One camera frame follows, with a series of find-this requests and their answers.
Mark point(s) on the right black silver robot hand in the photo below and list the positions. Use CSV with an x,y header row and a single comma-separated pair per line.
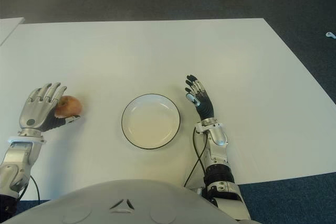
x,y
206,104

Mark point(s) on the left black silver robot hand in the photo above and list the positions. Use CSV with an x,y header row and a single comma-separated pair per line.
x,y
34,111

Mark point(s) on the red yellow apple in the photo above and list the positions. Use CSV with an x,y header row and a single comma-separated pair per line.
x,y
69,106

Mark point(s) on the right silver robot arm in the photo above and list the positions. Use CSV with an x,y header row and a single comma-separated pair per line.
x,y
220,161

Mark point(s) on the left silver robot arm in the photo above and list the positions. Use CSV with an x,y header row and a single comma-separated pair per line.
x,y
18,161

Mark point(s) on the white plate with black rim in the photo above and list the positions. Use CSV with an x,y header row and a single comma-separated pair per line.
x,y
151,127

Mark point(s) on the white neighbouring table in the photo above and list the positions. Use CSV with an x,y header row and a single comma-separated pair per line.
x,y
8,27

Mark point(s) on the grey robot torso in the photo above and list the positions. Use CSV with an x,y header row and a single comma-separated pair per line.
x,y
126,203

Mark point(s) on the small white floor object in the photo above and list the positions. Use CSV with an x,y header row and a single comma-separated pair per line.
x,y
330,34

